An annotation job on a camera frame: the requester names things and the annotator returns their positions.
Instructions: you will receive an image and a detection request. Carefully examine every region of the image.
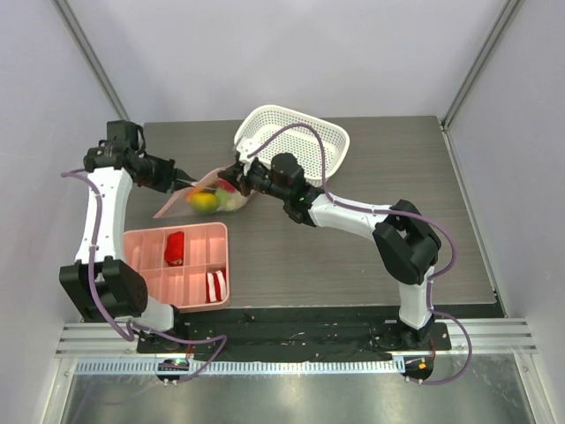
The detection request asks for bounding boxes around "clear pink zip top bag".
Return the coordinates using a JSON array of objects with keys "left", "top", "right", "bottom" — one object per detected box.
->
[{"left": 153, "top": 166, "right": 252, "bottom": 219}]

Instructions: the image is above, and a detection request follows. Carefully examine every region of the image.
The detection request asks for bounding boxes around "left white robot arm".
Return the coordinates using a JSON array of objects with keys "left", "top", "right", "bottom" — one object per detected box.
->
[{"left": 59, "top": 141, "right": 193, "bottom": 352}]

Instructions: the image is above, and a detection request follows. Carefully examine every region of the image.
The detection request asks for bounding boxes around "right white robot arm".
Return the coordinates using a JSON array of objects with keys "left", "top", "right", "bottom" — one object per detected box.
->
[{"left": 218, "top": 153, "right": 441, "bottom": 349}]

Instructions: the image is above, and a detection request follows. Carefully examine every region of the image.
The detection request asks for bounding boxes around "red plush fake food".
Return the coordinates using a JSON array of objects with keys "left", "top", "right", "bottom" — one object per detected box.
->
[{"left": 163, "top": 231, "right": 185, "bottom": 267}]

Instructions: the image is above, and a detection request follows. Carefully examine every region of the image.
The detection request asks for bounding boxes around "red white striped fake food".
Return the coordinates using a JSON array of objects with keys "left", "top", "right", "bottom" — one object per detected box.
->
[{"left": 206, "top": 269, "right": 229, "bottom": 303}]

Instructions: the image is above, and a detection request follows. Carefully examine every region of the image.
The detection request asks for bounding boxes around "white perforated plastic basket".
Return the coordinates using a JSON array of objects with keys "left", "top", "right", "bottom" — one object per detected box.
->
[{"left": 234, "top": 104, "right": 350, "bottom": 186}]

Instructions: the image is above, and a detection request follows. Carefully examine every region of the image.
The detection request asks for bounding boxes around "pink divided organizer tray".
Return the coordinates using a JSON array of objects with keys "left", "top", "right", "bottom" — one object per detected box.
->
[{"left": 124, "top": 222, "right": 230, "bottom": 313}]

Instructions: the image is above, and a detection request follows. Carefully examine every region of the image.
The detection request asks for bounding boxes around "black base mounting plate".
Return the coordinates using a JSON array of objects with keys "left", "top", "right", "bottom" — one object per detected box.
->
[{"left": 136, "top": 321, "right": 450, "bottom": 354}]

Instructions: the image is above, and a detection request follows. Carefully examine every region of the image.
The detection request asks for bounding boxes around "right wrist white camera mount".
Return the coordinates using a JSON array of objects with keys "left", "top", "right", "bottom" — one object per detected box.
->
[{"left": 235, "top": 137, "right": 262, "bottom": 175}]

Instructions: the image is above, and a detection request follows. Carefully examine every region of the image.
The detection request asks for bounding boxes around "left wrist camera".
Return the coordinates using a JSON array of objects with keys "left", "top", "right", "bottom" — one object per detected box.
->
[{"left": 106, "top": 120, "right": 146, "bottom": 154}]

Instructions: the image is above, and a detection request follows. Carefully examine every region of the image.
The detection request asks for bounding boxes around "slotted grey cable duct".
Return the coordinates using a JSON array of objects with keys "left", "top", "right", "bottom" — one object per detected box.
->
[{"left": 74, "top": 357, "right": 405, "bottom": 376}]

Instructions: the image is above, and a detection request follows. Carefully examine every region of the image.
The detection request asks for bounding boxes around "left aluminium corner post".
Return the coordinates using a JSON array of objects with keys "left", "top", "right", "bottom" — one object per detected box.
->
[{"left": 51, "top": 0, "right": 129, "bottom": 119}]

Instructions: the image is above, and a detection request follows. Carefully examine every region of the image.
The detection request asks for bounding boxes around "aluminium corner post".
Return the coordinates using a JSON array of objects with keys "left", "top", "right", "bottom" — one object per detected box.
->
[
  {"left": 51, "top": 0, "right": 129, "bottom": 119},
  {"left": 441, "top": 0, "right": 524, "bottom": 132}
]

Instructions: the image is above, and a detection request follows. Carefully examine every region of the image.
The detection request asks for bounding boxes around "aluminium front rail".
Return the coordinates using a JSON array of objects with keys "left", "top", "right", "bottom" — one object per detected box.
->
[{"left": 56, "top": 317, "right": 537, "bottom": 362}]

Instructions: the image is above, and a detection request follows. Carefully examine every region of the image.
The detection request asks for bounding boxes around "right aluminium corner post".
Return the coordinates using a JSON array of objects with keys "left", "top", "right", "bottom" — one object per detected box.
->
[{"left": 441, "top": 0, "right": 524, "bottom": 132}]

